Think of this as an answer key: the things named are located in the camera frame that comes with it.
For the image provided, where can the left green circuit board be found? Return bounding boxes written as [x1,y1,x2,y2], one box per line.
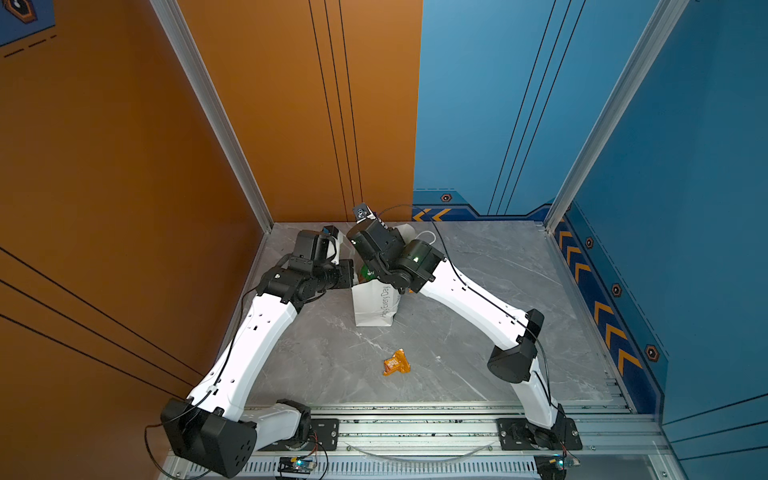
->
[276,456,318,478]

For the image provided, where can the green white snack bag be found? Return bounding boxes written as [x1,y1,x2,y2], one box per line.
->
[357,265,377,283]

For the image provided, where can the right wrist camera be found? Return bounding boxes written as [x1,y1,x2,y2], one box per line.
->
[352,203,375,223]

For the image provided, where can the right green circuit board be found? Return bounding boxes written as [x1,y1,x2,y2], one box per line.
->
[534,456,581,480]

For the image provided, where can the left aluminium corner post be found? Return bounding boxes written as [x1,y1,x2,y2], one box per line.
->
[150,0,274,234]

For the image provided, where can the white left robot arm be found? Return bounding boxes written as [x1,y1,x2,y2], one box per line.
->
[158,226,354,478]

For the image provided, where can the white paper bag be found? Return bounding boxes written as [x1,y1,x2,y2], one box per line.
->
[352,221,444,327]

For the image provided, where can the aluminium corner post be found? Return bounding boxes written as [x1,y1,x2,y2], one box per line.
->
[544,0,689,235]
[150,0,274,234]

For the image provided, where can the small orange candy wrapper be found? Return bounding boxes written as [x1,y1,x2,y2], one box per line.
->
[382,349,411,376]

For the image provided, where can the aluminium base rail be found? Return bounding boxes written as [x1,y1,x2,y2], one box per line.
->
[158,400,688,480]

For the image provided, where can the green circuit board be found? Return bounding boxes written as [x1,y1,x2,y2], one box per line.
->
[534,456,581,480]
[276,456,318,478]

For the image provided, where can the right aluminium corner post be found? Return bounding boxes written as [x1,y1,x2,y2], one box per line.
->
[544,0,689,235]

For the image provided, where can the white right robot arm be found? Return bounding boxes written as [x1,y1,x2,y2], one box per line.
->
[347,211,567,450]

